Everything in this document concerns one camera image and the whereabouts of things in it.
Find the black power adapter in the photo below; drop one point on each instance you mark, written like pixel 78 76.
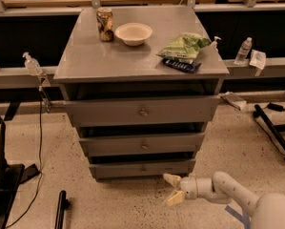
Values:
pixel 275 107

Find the blue tape cross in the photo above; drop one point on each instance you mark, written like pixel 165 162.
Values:
pixel 242 217

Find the green chip bag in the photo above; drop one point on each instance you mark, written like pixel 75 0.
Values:
pixel 185 48

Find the white bowl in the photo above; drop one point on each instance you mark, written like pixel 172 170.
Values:
pixel 133 34

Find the clear sanitizer pump bottle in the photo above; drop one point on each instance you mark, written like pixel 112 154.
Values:
pixel 32 65

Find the black bar on floor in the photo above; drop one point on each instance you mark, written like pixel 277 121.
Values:
pixel 62 205

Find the grey top drawer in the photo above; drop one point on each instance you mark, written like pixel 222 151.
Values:
pixel 138 111

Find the grey middle drawer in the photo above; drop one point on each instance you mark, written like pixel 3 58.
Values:
pixel 140 144

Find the black stand leg right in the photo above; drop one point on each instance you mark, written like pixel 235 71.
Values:
pixel 276 130

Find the grey drawer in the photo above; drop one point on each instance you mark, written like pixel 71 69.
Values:
pixel 138 111
pixel 140 144
pixel 142 169

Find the black stand base left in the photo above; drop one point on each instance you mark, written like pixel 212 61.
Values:
pixel 11 176

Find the wrapped packet on rail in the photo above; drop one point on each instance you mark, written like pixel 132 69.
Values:
pixel 234 100

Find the clear plastic water bottle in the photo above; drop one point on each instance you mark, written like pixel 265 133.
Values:
pixel 243 51

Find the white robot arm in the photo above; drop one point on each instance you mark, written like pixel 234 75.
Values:
pixel 266 212

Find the patterned drink can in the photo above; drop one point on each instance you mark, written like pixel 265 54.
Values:
pixel 104 18

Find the small pump bottle behind cabinet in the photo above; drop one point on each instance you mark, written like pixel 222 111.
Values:
pixel 215 42

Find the grey bottom drawer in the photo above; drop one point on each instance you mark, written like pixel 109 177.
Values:
pixel 142 169

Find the grey drawer cabinet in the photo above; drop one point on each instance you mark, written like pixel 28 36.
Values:
pixel 91 69

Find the dark blue snack bar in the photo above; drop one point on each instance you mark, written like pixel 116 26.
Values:
pixel 180 66

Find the white paper packet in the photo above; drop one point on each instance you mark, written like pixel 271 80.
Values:
pixel 258 59

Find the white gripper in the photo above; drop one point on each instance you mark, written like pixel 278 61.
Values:
pixel 189 186

